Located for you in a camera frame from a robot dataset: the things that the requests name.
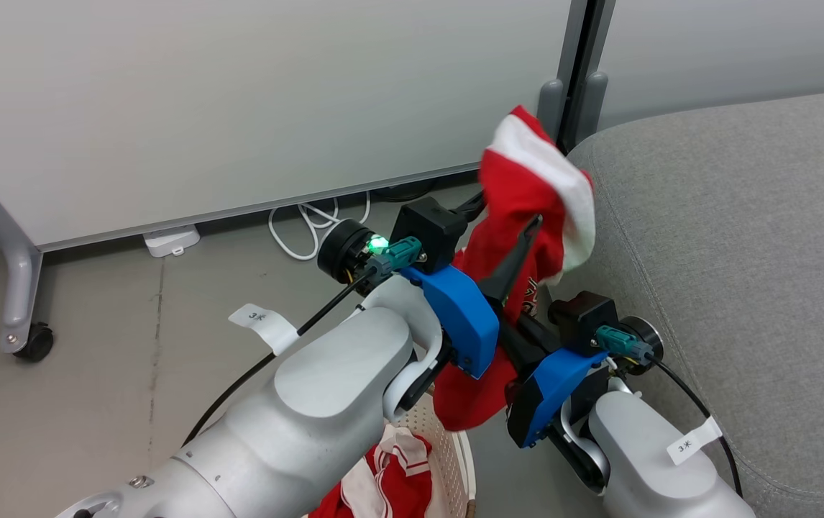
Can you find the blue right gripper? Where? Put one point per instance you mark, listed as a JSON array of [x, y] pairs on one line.
[[538, 396]]

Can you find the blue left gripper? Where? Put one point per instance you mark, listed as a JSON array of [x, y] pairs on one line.
[[462, 316]]

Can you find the red garment with white trim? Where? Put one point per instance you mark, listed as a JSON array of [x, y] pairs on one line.
[[520, 180]]

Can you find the red white striped garment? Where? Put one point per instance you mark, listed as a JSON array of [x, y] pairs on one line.
[[390, 482]]

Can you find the cream perforated laundry basket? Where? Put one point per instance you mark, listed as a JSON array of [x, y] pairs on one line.
[[449, 460]]

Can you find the grey fabric sofa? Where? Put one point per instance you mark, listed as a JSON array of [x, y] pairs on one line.
[[743, 252]]

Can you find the large white partition panel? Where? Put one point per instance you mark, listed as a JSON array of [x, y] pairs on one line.
[[239, 93]]

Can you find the narrow white partition panel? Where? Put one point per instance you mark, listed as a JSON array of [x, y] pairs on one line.
[[728, 50]]

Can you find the white power strip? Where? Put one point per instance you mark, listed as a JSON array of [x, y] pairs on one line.
[[171, 241]]

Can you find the black caster wheel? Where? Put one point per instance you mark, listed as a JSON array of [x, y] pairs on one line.
[[37, 344]]

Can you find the grey curved partition leg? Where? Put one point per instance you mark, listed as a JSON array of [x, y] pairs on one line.
[[20, 273]]

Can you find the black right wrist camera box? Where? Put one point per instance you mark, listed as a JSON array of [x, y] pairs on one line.
[[581, 320]]

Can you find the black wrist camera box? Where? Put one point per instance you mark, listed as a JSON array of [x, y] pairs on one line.
[[581, 320], [430, 230]]

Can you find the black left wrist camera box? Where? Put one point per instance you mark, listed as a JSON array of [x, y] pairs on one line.
[[430, 230]]

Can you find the teal right camera connector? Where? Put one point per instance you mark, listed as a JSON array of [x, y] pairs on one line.
[[620, 342]]

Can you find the teal camera connector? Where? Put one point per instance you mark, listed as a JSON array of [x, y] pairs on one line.
[[620, 342], [397, 255]]

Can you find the teal left camera connector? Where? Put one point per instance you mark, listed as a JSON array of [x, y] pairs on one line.
[[397, 255]]

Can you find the grey partition foot post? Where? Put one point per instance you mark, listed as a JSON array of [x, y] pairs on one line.
[[550, 108], [592, 104]]

